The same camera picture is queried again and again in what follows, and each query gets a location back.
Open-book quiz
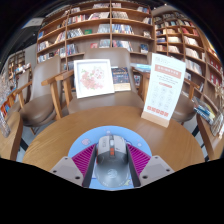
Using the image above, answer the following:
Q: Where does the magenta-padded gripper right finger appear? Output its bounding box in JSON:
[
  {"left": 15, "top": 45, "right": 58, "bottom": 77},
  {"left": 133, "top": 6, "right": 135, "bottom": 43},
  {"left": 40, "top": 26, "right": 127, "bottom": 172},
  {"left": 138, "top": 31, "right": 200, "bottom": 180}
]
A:
[{"left": 125, "top": 143, "right": 175, "bottom": 188}]

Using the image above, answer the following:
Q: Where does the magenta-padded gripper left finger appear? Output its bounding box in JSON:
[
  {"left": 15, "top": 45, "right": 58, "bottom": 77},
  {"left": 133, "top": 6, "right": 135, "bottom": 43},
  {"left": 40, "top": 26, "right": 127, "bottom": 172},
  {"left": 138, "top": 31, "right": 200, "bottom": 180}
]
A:
[{"left": 49, "top": 143, "right": 99, "bottom": 189}]

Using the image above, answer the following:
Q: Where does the grey computer mouse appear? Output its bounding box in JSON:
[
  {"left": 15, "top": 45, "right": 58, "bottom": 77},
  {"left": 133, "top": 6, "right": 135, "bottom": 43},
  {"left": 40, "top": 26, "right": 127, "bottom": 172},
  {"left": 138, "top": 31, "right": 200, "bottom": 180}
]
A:
[{"left": 93, "top": 134, "right": 132, "bottom": 190}]

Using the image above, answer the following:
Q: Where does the round blue mouse pad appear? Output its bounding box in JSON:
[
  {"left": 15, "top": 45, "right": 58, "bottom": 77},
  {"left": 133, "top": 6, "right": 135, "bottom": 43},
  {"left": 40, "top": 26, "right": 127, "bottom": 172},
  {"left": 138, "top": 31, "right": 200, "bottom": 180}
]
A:
[{"left": 67, "top": 125, "right": 153, "bottom": 192}]

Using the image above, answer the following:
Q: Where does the white sign on wooden base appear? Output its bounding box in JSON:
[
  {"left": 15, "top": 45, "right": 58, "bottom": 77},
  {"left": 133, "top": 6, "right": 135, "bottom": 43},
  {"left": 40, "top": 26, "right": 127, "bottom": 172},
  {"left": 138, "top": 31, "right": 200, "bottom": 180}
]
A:
[{"left": 140, "top": 52, "right": 187, "bottom": 129}]

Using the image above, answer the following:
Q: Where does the white framed flower picture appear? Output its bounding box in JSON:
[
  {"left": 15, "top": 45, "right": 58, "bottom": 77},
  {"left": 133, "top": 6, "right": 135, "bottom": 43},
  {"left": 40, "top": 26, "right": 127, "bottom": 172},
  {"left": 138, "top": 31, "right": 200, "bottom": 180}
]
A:
[{"left": 73, "top": 58, "right": 116, "bottom": 100}]

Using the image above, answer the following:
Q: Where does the dark upright book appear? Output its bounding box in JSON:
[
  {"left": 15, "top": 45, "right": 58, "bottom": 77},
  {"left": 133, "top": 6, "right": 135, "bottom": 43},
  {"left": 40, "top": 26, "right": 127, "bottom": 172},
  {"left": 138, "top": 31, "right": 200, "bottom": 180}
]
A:
[{"left": 110, "top": 66, "right": 132, "bottom": 93}]

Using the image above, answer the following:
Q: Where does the stack of light blue books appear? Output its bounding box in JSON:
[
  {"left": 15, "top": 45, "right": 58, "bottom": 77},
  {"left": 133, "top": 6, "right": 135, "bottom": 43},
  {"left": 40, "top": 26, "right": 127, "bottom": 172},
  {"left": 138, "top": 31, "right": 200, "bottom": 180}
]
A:
[{"left": 129, "top": 63, "right": 153, "bottom": 74}]

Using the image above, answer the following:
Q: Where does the distant wooden bookshelf unit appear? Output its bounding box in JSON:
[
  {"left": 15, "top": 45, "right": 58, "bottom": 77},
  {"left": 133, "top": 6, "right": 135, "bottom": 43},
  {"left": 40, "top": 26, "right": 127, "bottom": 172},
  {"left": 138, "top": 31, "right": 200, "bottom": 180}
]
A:
[{"left": 6, "top": 49, "right": 34, "bottom": 84}]

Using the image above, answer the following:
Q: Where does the curved wooden bookshelf unit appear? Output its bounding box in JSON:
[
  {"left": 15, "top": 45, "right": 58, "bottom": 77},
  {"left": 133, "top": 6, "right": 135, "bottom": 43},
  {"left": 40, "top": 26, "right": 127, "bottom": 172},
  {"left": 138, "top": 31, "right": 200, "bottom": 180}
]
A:
[{"left": 152, "top": 9, "right": 224, "bottom": 111}]

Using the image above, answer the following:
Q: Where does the wide wooden bookshelf unit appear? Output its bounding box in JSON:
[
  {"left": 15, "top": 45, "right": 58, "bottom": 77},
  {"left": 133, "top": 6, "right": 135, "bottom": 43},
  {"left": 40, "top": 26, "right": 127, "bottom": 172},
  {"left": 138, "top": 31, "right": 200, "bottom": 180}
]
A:
[{"left": 35, "top": 0, "right": 156, "bottom": 73}]

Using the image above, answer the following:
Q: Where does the white hanging ceiling panel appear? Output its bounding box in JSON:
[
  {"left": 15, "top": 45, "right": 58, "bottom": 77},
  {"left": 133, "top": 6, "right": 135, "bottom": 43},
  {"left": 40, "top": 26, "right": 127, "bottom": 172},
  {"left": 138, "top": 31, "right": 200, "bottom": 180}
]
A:
[{"left": 21, "top": 17, "right": 46, "bottom": 29}]

